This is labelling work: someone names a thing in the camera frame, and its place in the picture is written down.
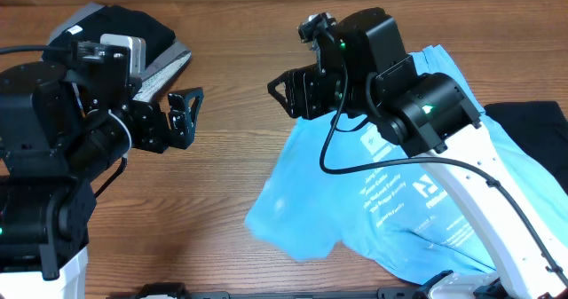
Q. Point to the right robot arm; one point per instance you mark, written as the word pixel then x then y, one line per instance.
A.
pixel 362 68

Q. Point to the black garment at right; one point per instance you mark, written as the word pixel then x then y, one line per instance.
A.
pixel 539 128

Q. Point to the folded black garment on stack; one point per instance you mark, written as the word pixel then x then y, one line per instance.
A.
pixel 118 20

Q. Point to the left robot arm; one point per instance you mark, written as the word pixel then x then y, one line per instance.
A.
pixel 64 123

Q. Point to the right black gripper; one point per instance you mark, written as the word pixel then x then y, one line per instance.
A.
pixel 305 96

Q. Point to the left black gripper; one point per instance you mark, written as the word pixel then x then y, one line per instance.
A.
pixel 180 126

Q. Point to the light blue printed t-shirt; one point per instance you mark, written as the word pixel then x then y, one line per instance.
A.
pixel 399 217

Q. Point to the folded grey garment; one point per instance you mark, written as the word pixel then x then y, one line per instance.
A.
pixel 159 75

